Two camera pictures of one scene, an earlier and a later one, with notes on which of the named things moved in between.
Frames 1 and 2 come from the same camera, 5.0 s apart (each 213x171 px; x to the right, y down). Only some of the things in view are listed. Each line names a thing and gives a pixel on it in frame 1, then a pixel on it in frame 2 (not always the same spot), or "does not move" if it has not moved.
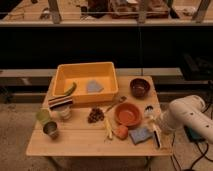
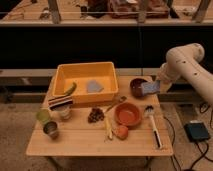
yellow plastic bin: x=94 y=81 does not move
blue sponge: x=140 y=135 to x=150 y=87
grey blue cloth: x=93 y=86 does not move
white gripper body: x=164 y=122 to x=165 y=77
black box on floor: x=193 y=134 does not move
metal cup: x=50 y=128 does not move
